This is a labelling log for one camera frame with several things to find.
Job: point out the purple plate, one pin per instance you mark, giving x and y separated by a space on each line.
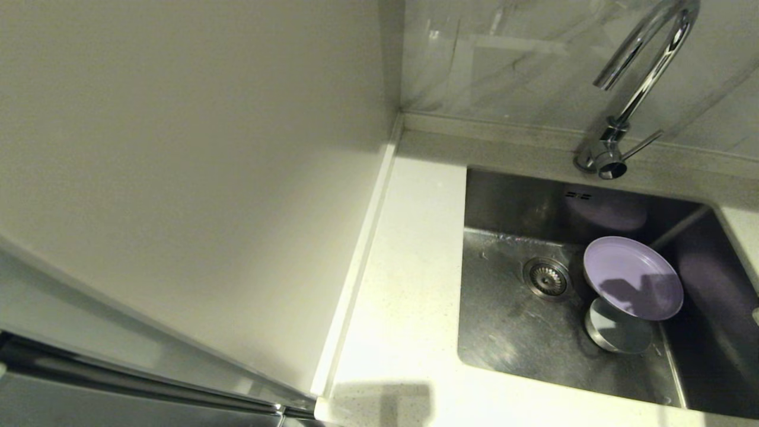
628 273

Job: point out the pale blue round bowl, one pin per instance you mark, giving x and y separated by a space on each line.
616 332

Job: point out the chrome gooseneck faucet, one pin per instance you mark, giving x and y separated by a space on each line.
640 92

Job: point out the stainless steel sink basin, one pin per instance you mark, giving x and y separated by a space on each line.
516 338

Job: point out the round metal drain strainer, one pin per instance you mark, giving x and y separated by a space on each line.
548 279

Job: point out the tall silver door refrigerator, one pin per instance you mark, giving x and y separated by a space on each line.
178 148

